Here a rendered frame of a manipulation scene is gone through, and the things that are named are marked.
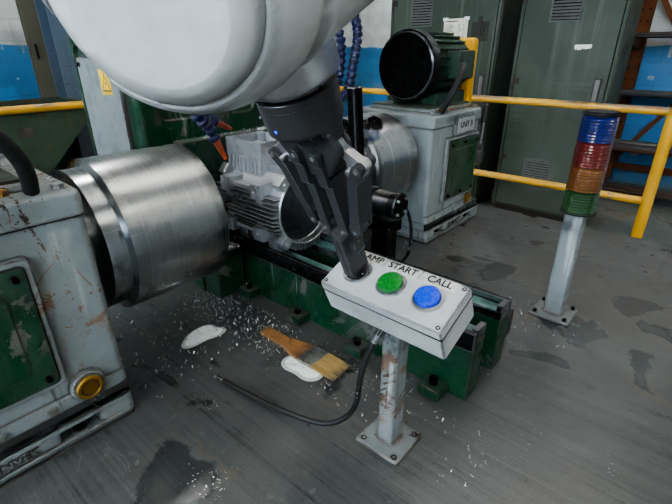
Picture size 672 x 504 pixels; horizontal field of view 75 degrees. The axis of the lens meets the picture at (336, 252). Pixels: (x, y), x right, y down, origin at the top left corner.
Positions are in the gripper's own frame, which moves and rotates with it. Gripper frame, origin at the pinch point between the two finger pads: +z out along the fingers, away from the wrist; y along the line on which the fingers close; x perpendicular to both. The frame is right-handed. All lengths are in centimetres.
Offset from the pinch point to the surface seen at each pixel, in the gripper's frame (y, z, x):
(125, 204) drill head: 32.2, -5.7, 10.3
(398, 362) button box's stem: -6.3, 14.8, 3.7
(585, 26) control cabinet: 67, 98, -318
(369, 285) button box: -2.8, 4.0, 1.3
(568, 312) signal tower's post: -14, 49, -40
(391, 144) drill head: 32, 21, -49
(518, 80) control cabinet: 106, 131, -303
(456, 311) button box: -13.5, 4.2, 0.0
